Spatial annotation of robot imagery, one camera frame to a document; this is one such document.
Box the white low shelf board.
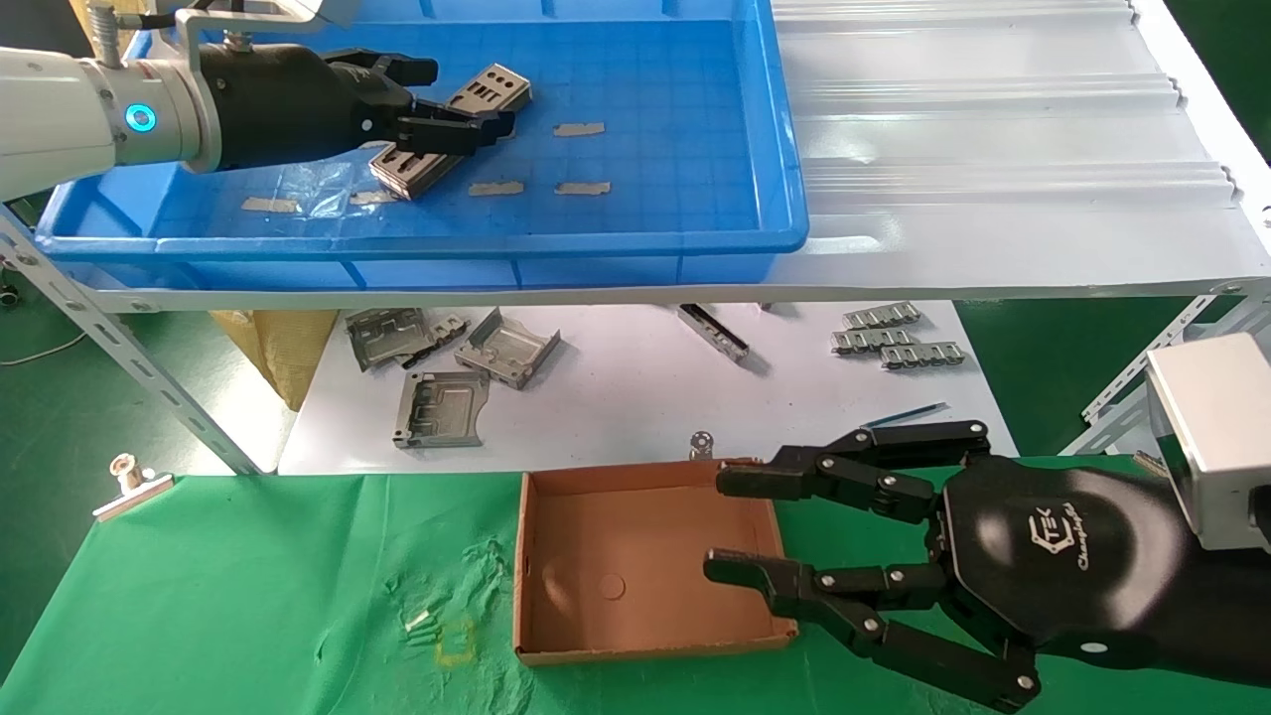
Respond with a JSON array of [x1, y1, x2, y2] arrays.
[[278, 303, 1019, 476]]

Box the grey folded metal bracket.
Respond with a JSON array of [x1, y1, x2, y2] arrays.
[[455, 308, 562, 390]]

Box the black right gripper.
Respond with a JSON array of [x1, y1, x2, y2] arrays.
[[703, 420, 1271, 714]]

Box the grey stamped metal plate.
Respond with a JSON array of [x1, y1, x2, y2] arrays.
[[346, 308, 438, 373]]

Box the thin blue rod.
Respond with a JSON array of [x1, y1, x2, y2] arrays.
[[862, 402, 949, 430]]

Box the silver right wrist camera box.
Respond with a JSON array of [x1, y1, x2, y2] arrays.
[[1145, 333, 1271, 552]]

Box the long dark metal strip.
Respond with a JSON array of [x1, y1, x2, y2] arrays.
[[678, 304, 751, 363]]

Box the small slotted metal strip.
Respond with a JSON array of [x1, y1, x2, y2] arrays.
[[880, 342, 968, 370], [831, 329, 919, 356], [843, 302, 922, 331]]

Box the blue plastic tray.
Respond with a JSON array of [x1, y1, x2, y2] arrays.
[[35, 0, 810, 292]]

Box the white perforated shelf post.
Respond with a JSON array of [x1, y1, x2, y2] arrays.
[[0, 204, 261, 476], [1080, 283, 1271, 458]]

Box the grey square metal bracket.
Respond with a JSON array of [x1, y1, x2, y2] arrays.
[[393, 370, 492, 450]]

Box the white floor cable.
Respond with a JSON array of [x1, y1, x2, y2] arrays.
[[0, 333, 88, 368]]

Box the open brown cardboard box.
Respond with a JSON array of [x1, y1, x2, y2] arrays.
[[513, 457, 798, 666]]

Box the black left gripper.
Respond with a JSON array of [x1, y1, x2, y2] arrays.
[[194, 45, 515, 172]]

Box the metal I/O shield plate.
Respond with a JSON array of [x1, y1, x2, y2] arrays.
[[369, 64, 533, 202]]

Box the green table cloth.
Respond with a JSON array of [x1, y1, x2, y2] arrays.
[[0, 455, 1271, 715]]

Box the black camera cable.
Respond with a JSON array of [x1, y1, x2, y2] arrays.
[[114, 8, 205, 31]]

